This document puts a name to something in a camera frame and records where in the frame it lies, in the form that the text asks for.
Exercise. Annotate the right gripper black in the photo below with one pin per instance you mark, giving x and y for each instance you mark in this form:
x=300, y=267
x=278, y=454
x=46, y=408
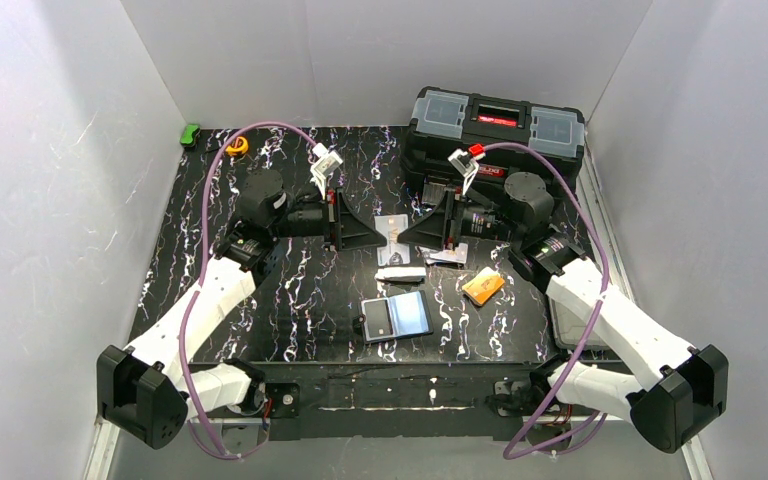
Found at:
x=451, y=220

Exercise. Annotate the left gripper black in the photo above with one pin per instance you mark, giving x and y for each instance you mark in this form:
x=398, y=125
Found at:
x=333, y=220

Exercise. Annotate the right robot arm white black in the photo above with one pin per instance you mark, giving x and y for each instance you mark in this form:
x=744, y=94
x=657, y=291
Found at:
x=671, y=390

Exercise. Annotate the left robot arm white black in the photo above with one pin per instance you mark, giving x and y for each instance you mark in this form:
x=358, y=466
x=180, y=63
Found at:
x=148, y=388

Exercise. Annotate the white card on table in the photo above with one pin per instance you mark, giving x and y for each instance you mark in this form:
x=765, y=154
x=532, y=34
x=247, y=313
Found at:
x=452, y=257

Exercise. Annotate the orange object on table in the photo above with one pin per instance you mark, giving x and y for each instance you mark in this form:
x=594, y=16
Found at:
x=483, y=286

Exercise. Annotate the yellow tape measure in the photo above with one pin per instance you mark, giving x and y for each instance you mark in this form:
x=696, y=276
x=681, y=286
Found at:
x=238, y=147

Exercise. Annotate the grey foam pad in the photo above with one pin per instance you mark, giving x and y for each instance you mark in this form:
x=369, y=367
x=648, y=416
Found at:
x=567, y=325

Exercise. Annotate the green small object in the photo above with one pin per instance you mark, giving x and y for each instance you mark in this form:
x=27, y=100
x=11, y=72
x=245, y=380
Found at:
x=190, y=136

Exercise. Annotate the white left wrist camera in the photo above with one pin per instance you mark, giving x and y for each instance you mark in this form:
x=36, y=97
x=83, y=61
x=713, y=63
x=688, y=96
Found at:
x=327, y=162

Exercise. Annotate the black toolbox with red handle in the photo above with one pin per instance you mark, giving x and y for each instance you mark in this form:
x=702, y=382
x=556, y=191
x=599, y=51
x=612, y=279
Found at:
x=443, y=121

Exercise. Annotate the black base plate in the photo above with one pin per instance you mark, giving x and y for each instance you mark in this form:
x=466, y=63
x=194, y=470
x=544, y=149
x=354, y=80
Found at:
x=388, y=400

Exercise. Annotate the aluminium frame rail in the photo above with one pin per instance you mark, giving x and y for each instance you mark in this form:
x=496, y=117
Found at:
x=590, y=195

